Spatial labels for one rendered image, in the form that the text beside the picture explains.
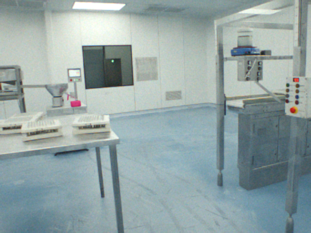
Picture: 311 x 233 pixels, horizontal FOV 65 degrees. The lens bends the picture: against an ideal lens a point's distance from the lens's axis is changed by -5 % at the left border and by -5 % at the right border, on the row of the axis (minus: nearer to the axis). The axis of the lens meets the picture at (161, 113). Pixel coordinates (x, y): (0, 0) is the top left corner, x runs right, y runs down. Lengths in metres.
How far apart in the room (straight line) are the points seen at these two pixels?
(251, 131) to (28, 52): 5.75
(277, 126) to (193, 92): 5.69
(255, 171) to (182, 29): 6.09
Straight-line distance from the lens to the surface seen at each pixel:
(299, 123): 1.93
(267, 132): 2.78
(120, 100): 7.32
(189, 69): 8.19
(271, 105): 2.69
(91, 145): 1.51
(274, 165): 2.96
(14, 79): 5.01
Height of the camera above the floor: 1.29
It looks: 10 degrees down
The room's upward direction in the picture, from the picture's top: 3 degrees counter-clockwise
